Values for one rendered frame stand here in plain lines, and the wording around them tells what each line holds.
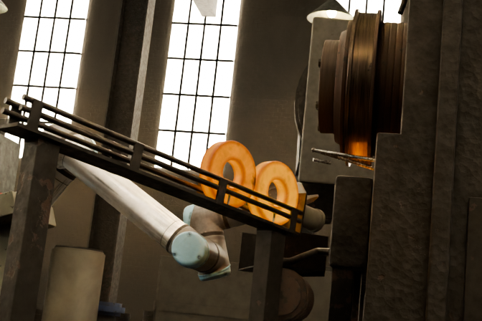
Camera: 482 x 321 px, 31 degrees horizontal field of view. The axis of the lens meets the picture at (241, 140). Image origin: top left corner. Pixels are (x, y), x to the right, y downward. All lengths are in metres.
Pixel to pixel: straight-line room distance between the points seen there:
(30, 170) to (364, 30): 1.17
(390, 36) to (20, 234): 1.29
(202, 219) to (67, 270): 0.59
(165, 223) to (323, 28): 3.26
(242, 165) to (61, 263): 0.46
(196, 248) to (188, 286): 2.71
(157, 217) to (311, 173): 2.92
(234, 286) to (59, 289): 3.04
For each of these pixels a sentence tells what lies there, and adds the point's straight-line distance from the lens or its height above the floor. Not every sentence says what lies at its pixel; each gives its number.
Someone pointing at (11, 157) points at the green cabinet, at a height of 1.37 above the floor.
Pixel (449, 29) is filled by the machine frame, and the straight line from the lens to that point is 2.18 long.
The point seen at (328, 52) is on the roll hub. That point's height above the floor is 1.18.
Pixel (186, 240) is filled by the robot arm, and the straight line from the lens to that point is 2.30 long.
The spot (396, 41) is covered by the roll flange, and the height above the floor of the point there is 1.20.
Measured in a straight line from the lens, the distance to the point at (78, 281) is 1.98.
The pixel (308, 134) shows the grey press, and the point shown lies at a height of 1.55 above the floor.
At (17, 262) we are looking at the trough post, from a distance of 1.66.
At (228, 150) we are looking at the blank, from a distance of 2.00.
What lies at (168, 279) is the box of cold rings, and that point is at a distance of 5.02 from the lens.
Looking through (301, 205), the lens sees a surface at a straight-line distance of 2.16.
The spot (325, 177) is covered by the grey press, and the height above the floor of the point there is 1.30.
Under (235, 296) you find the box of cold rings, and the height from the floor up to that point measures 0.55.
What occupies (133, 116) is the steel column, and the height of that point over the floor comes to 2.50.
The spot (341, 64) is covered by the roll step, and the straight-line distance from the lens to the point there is 2.51.
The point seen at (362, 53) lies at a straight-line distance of 2.46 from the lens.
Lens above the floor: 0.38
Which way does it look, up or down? 12 degrees up
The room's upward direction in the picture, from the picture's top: 6 degrees clockwise
